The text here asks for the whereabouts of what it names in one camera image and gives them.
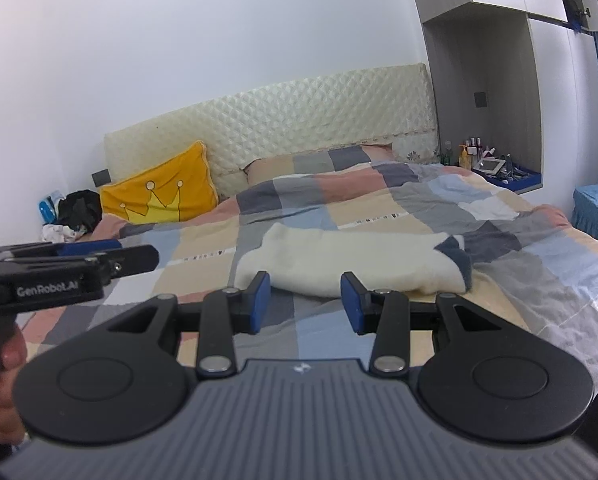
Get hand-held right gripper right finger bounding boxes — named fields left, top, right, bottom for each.
left=340, top=271, right=504, bottom=376

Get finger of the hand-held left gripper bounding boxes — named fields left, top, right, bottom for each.
left=86, top=246, right=160, bottom=281
left=54, top=239, right=124, bottom=257

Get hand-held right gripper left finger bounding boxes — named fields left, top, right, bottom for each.
left=108, top=271, right=272, bottom=379

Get white crumpled cloth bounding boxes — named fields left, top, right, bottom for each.
left=41, top=223, right=88, bottom=244

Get black cloth pile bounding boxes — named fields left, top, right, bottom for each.
left=56, top=190, right=104, bottom=234

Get blue and white bag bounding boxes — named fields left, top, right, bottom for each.
left=39, top=191, right=65, bottom=224

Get yellow crown pillow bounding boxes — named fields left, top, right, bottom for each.
left=100, top=141, right=221, bottom=225

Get pastel patchwork quilt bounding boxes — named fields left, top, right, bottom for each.
left=21, top=160, right=598, bottom=367

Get patchwork pillow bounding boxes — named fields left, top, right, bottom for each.
left=244, top=144, right=398, bottom=197

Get row of cosmetic bottles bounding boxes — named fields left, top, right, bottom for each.
left=441, top=136, right=498, bottom=171

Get cream quilted headboard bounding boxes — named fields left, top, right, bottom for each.
left=104, top=62, right=440, bottom=206

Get blue tray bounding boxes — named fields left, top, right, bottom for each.
left=471, top=162, right=544, bottom=194

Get blue covered chair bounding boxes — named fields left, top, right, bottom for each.
left=571, top=182, right=598, bottom=252

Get grey built-in cabinet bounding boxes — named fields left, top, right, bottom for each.
left=404, top=0, right=592, bottom=196

